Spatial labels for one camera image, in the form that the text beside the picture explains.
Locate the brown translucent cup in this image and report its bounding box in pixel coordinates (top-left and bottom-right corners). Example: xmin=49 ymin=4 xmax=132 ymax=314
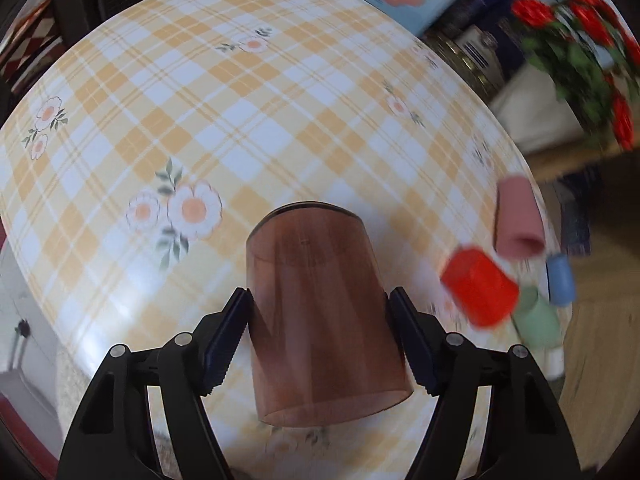
xmin=246 ymin=202 xmax=412 ymax=427

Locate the dark blue box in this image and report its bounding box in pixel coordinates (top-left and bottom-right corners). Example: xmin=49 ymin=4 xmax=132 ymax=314
xmin=426 ymin=0 xmax=525 ymax=88

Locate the white flower vase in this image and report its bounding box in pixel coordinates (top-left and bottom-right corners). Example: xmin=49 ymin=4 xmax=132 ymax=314
xmin=489 ymin=65 xmax=584 ymax=155

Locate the yellow plaid tablecloth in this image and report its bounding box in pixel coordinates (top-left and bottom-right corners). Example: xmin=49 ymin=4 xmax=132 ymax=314
xmin=1 ymin=0 xmax=529 ymax=424

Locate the red rose bouquet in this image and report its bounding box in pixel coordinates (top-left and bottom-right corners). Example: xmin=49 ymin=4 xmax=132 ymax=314
xmin=511 ymin=0 xmax=639 ymax=151

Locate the green cup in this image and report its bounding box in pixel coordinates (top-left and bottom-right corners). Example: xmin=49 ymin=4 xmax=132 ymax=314
xmin=511 ymin=285 xmax=562 ymax=350

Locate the red plastic cup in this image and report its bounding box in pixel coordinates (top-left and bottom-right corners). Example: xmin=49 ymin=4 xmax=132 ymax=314
xmin=440 ymin=246 xmax=520 ymax=328

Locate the blue cup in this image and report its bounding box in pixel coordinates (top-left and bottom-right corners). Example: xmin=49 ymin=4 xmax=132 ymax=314
xmin=546 ymin=254 xmax=576 ymax=307

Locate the pink cup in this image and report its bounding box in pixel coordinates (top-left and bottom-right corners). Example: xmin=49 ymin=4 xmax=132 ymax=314
xmin=495 ymin=176 xmax=546 ymax=260

